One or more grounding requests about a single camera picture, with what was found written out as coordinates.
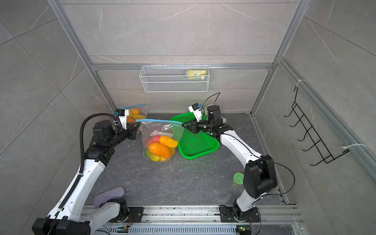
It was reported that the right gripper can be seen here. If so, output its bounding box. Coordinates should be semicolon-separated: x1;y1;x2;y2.
183;118;214;136

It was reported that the clear zip-top bag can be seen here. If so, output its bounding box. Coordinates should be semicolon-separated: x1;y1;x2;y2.
123;103;150;123
139;119;184;162

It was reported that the red mango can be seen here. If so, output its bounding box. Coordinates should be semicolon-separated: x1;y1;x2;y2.
146;135;161;147

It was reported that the small yellow orange mango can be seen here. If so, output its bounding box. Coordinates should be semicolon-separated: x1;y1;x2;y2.
159;136;178;148

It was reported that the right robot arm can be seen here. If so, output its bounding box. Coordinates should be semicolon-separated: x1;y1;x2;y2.
182;103;283;222

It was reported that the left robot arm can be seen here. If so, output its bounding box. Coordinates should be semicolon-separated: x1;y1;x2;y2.
32;109;141;235

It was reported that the green plastic basket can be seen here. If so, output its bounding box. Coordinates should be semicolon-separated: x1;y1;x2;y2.
178;129;220;160

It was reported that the grey purple cloth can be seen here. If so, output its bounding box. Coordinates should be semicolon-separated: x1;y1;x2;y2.
93;187;125;208

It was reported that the green round disc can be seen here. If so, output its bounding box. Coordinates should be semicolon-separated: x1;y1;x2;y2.
233;172;244;186

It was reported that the yellow sponge in wire basket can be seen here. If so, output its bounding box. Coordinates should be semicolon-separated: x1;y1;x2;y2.
185;69;208;80

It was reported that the white wire wall basket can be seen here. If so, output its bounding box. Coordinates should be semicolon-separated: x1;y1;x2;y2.
139;65;210;93

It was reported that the metal base rail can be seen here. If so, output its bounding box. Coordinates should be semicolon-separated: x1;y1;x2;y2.
80;205;307;235

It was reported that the black wall hook rack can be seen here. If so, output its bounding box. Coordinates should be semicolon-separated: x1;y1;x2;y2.
284;87;350;166

